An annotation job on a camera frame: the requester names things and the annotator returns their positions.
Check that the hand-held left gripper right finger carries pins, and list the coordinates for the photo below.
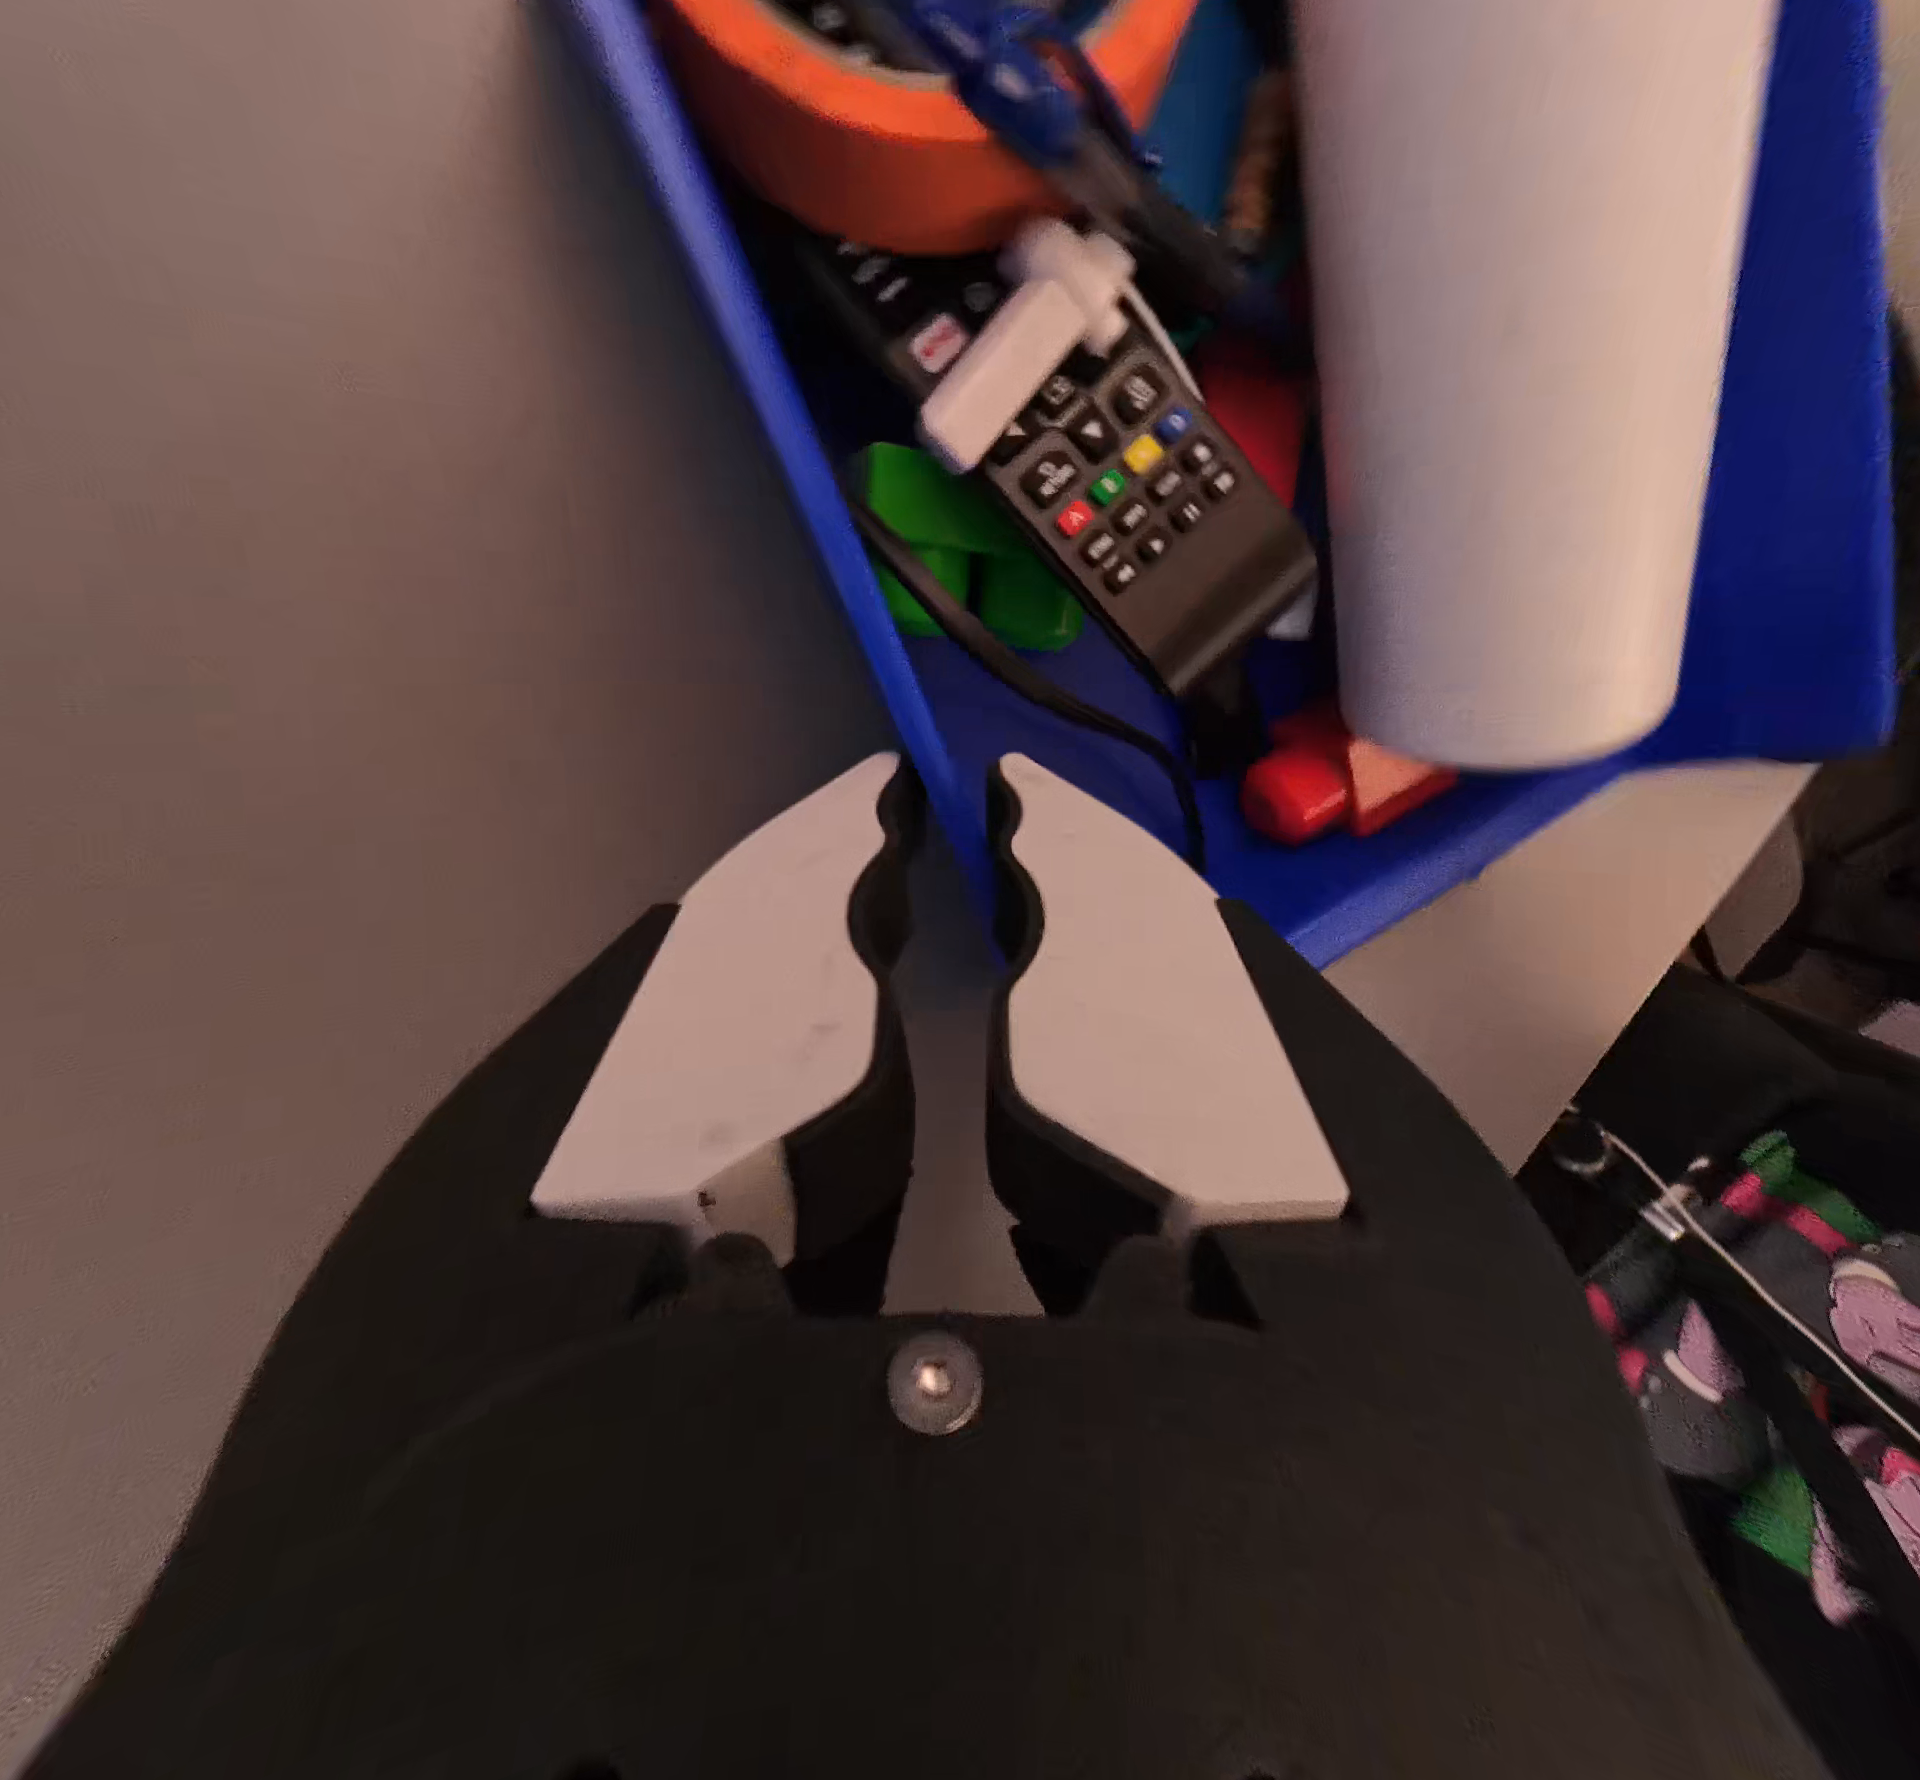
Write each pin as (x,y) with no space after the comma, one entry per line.
(1155,1044)

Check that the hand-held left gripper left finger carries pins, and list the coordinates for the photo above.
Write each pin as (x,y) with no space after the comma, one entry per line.
(720,1044)

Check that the blue plastic bin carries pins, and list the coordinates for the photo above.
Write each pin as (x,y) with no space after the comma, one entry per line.
(1815,460)

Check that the blue pen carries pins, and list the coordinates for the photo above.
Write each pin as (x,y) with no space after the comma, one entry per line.
(1005,85)

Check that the teal plastic object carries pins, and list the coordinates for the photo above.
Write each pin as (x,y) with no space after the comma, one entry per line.
(1220,102)

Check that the black remote control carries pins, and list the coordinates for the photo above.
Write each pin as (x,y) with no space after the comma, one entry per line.
(1155,520)

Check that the green toy block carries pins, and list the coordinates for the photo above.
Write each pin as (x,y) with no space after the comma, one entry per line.
(930,520)

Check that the white plug adapter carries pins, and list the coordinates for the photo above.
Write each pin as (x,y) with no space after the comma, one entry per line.
(1005,355)

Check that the white bottle with black lid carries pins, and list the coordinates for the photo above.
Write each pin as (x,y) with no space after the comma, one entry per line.
(1514,310)

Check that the orange tape roll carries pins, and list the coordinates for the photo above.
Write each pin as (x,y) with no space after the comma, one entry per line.
(839,146)

